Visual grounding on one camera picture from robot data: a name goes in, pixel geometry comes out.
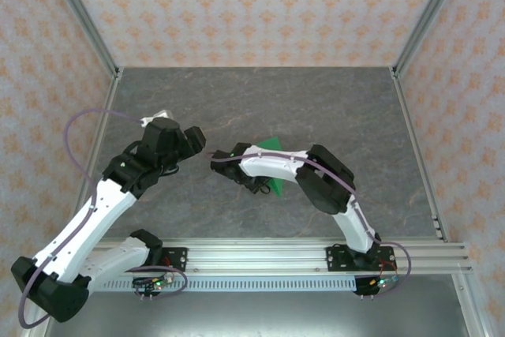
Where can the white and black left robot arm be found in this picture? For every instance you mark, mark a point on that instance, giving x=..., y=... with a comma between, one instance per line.
x=106, y=214

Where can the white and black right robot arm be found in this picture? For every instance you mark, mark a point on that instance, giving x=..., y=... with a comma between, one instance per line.
x=268, y=167

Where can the brushed metal sheet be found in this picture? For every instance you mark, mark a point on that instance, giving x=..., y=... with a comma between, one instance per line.
x=252, y=317

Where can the small circuit board with LEDs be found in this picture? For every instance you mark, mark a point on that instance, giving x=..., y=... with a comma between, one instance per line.
x=158, y=283
x=380, y=283

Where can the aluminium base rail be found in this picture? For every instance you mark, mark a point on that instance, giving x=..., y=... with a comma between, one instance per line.
x=256, y=258

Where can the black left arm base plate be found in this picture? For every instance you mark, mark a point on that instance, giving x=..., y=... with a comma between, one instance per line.
x=175, y=260

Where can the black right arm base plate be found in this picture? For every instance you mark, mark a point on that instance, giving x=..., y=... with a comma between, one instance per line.
x=335, y=260

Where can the aluminium frame post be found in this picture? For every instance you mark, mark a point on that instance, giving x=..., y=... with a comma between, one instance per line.
x=426, y=17
x=84, y=17

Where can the aluminium frame bar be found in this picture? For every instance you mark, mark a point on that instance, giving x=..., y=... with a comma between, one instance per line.
x=471, y=309
x=35, y=331

